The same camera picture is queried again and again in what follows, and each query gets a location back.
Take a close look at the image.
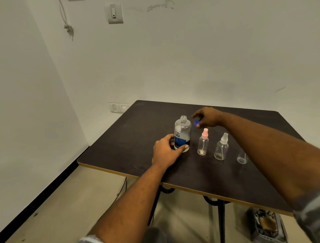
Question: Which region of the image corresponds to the large clear bottle blue label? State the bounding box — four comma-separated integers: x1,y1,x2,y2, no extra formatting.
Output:
174,115,192,153

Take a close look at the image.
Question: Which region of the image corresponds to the black floor cable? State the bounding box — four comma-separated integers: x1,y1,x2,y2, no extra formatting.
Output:
116,177,128,202

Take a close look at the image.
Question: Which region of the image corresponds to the white wall switch plate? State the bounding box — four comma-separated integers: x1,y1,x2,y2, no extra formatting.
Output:
104,3,124,25

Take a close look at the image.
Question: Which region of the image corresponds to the black metal table frame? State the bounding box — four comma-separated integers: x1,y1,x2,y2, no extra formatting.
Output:
147,184,231,243

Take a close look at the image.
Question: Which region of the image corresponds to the person's right hand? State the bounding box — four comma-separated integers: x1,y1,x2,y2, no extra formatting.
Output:
192,107,226,128

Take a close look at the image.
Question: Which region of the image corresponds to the person's left hand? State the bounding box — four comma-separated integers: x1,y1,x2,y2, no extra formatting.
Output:
152,134,189,168

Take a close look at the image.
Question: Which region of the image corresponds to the black skirting board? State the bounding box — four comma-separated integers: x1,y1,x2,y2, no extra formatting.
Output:
0,146,90,243

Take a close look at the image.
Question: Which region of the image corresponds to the small clear open bottle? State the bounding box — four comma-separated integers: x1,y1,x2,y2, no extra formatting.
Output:
237,150,248,165

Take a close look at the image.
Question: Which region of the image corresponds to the person's right forearm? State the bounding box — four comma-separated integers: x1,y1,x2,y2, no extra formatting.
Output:
221,112,320,213

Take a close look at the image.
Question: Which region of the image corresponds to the small spray bottle white cap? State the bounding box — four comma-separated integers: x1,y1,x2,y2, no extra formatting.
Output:
214,133,229,161

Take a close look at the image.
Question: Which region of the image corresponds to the person's left forearm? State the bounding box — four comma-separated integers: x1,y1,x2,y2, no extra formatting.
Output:
91,163,175,243

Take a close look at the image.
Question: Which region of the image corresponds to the small spray bottle pink cap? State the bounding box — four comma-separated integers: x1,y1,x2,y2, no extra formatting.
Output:
197,128,209,156

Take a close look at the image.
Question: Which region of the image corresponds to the white wall socket plate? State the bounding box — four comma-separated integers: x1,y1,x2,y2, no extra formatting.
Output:
109,102,132,114

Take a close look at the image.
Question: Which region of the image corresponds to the grey shirt sleeve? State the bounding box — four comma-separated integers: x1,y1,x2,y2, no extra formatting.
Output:
292,191,320,243
79,235,104,243

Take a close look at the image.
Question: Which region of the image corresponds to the grey left shirt sleeve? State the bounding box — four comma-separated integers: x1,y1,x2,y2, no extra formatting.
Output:
79,235,104,243

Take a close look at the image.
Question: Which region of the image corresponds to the grey device on floor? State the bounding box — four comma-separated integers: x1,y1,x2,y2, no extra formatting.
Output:
246,207,288,243

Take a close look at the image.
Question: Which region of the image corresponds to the white hanging wall cable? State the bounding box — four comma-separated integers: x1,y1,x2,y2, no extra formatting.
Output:
59,0,75,42

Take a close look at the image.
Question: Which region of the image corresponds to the grey right shirt sleeve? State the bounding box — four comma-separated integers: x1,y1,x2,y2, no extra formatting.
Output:
292,191,320,243

